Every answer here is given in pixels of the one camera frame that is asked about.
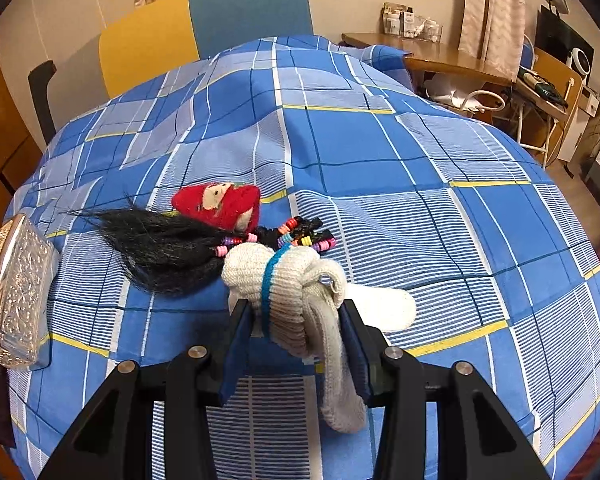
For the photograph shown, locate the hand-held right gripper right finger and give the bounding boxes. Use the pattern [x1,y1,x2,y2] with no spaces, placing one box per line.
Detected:
[337,299,551,480]

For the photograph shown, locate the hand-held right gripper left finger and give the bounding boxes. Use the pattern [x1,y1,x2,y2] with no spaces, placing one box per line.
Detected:
[39,297,253,480]

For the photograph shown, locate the knotted cream sock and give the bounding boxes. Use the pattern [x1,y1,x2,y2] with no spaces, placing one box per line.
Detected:
[221,245,417,433]

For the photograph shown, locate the black hair piece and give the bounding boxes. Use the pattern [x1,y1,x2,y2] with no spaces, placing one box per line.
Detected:
[67,207,231,295]

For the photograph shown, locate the red knit toy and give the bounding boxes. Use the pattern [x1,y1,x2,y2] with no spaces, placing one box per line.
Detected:
[172,183,261,233]

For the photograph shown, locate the blue plaid bed sheet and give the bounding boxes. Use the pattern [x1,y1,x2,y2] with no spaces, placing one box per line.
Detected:
[2,35,600,480]

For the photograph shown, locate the embossed silver tin box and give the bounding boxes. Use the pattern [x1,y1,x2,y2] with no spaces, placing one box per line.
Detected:
[0,212,61,372]

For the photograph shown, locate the small wooden side table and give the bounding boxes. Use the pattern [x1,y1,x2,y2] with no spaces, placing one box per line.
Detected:
[510,47,583,168]

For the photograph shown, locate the wooden desk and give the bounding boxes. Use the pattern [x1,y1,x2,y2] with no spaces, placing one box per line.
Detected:
[341,32,512,88]

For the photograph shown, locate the dark hair styling tool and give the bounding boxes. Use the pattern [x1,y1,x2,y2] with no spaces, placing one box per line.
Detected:
[517,71,571,108]

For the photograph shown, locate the grey yellow blue headboard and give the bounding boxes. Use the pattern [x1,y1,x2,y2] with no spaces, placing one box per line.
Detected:
[99,0,315,100]

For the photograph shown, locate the orange wooden wardrobe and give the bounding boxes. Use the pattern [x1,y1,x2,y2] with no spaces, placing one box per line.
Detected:
[0,35,46,196]

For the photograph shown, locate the clear desk organizer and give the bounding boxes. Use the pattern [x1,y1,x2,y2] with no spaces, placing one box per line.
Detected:
[381,2,443,43]

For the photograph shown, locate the white round fan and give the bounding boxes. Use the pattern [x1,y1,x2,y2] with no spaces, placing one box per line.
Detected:
[562,47,595,78]

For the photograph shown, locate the pink zigzag curtain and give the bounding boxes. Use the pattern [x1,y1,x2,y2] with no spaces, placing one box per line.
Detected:
[457,0,528,68]

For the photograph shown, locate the black monitor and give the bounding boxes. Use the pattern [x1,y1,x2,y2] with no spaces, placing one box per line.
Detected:
[536,5,595,68]

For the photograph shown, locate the bundle of beaded hair ties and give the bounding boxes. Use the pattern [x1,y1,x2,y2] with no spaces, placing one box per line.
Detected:
[212,216,337,256]

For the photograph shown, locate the white metal chair frame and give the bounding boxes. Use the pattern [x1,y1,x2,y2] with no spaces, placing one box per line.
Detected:
[455,87,507,122]

